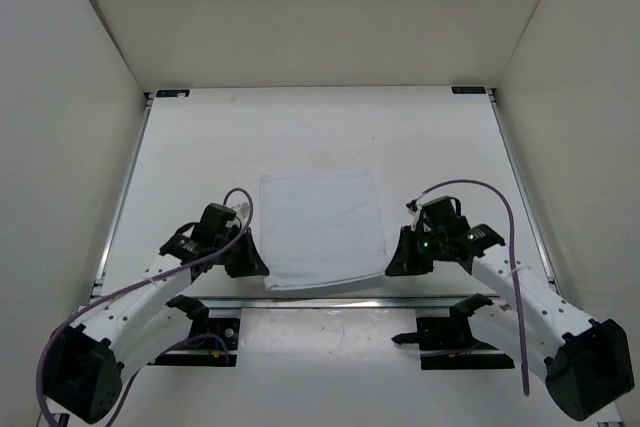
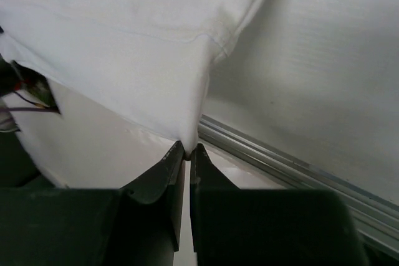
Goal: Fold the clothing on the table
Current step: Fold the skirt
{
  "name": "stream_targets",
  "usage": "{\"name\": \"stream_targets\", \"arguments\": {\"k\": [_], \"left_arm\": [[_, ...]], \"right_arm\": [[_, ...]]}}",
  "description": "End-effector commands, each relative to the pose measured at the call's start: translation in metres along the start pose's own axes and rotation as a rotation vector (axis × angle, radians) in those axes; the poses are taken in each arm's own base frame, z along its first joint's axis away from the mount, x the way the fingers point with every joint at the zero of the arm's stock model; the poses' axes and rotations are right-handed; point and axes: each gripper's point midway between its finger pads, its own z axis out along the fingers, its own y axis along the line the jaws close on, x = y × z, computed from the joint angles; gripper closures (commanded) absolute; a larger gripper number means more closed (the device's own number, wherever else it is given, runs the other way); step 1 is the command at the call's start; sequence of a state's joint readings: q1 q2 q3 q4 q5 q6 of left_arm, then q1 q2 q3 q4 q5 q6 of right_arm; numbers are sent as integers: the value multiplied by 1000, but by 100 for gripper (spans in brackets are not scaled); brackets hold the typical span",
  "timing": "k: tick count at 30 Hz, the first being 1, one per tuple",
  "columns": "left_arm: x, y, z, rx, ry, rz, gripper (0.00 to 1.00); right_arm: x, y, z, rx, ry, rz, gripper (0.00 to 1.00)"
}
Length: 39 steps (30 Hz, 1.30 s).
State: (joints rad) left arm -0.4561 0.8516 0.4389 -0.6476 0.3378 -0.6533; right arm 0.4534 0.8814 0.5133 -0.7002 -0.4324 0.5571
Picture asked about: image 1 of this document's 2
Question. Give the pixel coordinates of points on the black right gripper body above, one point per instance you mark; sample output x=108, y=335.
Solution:
x=428, y=244

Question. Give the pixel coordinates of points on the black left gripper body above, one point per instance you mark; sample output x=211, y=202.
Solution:
x=224, y=238

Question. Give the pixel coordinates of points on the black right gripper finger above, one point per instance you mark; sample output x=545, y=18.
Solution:
x=404, y=260
x=423, y=265

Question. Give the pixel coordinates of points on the white skirt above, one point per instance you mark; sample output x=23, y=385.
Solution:
x=320, y=229

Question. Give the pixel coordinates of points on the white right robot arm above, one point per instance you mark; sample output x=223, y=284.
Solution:
x=585, y=364

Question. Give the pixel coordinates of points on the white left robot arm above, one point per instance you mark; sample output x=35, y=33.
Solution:
x=91, y=359

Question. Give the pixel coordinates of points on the right blue table label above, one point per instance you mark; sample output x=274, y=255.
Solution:
x=468, y=90

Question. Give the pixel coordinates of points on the blue table label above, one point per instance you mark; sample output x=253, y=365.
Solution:
x=172, y=93
x=468, y=90

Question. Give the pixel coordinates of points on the left blue table label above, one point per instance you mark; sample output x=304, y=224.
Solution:
x=172, y=93

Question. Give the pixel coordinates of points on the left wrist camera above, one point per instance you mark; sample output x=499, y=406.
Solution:
x=242, y=211

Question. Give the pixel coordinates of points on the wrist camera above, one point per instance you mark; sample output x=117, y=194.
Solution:
x=416, y=210
x=242, y=211

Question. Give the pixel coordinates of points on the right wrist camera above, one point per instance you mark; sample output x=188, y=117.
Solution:
x=416, y=210

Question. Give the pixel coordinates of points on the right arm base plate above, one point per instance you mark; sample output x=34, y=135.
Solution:
x=445, y=346

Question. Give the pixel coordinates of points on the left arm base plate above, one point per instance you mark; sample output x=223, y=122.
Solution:
x=214, y=344

